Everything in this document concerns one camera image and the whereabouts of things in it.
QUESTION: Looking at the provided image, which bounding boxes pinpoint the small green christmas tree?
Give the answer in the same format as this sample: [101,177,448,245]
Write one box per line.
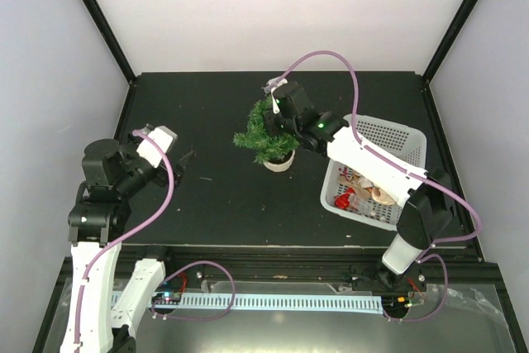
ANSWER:
[233,98,299,165]

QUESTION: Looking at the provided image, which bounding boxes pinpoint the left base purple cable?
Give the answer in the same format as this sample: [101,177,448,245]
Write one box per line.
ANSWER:
[150,260,236,323]

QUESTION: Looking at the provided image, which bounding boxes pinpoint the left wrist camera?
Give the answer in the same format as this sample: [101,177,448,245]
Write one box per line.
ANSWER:
[134,126,178,169]

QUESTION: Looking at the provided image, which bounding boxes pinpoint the white perforated plastic basket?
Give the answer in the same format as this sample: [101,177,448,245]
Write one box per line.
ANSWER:
[320,115,427,231]

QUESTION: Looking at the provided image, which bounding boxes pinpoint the wooden snowman ornament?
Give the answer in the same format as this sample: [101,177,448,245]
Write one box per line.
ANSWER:
[359,177,396,206]

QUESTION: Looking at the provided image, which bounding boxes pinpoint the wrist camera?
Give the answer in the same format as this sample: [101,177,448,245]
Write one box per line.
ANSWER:
[134,126,178,169]
[263,77,288,115]

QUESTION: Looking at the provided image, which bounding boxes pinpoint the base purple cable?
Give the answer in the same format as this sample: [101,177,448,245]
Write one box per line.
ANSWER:
[150,260,236,323]
[384,253,449,323]

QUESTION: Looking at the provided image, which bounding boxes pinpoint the white tree pot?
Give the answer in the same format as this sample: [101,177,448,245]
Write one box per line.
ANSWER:
[263,150,295,173]

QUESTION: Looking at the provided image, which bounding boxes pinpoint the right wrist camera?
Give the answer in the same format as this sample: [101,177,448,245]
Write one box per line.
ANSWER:
[263,77,288,115]

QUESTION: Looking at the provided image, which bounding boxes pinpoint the circuit board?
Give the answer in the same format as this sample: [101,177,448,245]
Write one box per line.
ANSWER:
[151,291,182,306]
[382,295,425,309]

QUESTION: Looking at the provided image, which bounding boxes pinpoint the right circuit board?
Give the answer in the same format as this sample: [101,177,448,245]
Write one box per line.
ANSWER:
[382,295,425,309]

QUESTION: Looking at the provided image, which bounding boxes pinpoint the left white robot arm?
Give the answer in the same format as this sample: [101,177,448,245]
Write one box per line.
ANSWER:
[60,126,192,352]

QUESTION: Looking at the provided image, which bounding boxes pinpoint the red gift box ornament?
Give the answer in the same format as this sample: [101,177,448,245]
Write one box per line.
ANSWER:
[334,188,355,210]

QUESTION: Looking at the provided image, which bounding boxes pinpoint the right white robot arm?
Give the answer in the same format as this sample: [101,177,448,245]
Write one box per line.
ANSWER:
[264,78,455,290]

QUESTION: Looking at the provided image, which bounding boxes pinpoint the left circuit board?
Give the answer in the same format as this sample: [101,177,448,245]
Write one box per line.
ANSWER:
[151,291,182,306]

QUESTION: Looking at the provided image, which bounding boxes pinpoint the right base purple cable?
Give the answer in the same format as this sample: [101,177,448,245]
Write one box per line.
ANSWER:
[384,253,449,323]

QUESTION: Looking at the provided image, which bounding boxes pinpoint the white slotted cable duct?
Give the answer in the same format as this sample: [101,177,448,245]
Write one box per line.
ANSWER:
[147,292,384,315]

